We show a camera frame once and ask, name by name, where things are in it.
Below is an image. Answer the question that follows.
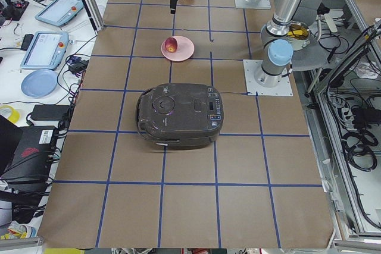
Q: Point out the dark grey rice cooker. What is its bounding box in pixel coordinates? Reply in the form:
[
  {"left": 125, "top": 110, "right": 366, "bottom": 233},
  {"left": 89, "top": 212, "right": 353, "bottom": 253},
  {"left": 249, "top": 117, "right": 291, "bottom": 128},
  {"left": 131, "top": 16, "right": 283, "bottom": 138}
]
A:
[{"left": 136, "top": 83, "right": 224, "bottom": 148}]

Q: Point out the black computer box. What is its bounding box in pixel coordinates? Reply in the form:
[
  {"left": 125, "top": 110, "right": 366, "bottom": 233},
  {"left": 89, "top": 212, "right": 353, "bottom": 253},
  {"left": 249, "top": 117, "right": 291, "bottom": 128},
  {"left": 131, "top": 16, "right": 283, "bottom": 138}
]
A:
[{"left": 1, "top": 117, "right": 58, "bottom": 184}]

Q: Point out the black power adapter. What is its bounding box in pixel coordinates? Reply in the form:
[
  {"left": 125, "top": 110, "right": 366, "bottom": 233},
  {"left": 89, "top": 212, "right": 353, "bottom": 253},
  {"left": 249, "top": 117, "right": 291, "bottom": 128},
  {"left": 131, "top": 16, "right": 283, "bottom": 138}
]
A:
[{"left": 30, "top": 105, "right": 69, "bottom": 121}]

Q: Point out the red apple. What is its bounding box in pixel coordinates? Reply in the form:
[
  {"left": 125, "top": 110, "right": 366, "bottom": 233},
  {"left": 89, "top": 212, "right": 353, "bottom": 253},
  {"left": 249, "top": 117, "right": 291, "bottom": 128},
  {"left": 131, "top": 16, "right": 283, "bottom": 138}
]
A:
[{"left": 164, "top": 37, "right": 178, "bottom": 53}]

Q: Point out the yellow tape roll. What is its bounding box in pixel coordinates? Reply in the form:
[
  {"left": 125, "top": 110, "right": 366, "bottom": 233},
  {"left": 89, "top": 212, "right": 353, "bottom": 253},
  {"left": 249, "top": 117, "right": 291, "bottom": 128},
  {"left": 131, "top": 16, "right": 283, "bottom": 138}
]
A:
[{"left": 0, "top": 105, "right": 20, "bottom": 124}]

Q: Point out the blue teach pendant near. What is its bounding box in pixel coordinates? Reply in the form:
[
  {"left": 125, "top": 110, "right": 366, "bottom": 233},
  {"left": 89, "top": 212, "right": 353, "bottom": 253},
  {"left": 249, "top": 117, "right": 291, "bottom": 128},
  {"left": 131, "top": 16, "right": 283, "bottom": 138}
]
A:
[{"left": 20, "top": 32, "right": 69, "bottom": 70}]

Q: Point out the blue teach pendant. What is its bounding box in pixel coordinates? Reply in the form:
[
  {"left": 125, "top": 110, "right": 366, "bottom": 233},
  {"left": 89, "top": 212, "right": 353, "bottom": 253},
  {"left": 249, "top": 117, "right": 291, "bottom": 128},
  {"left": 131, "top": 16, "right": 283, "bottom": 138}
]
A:
[
  {"left": 20, "top": 32, "right": 69, "bottom": 70},
  {"left": 35, "top": 0, "right": 84, "bottom": 27}
]

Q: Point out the blue teach pendant far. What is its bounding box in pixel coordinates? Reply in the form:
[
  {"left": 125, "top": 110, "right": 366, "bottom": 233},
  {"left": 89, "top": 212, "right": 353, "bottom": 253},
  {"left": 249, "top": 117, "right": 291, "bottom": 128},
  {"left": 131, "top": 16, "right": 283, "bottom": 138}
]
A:
[{"left": 35, "top": 0, "right": 84, "bottom": 27}]

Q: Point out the steel pot with handles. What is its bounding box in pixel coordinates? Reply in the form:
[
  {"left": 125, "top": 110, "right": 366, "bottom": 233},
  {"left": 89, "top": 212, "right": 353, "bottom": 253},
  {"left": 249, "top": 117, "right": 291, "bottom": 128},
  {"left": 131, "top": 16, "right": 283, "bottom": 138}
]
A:
[{"left": 286, "top": 22, "right": 311, "bottom": 51}]

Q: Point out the light blue plate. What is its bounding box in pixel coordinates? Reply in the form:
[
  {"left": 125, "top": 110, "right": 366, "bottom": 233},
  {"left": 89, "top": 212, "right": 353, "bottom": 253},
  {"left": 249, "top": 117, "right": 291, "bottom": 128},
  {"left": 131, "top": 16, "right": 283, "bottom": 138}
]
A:
[{"left": 21, "top": 69, "right": 57, "bottom": 98}]

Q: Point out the pink plate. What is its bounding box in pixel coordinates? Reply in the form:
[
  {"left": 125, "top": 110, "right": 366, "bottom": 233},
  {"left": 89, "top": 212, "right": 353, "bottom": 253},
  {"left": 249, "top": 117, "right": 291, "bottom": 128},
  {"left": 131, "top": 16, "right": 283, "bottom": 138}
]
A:
[{"left": 161, "top": 36, "right": 195, "bottom": 62}]

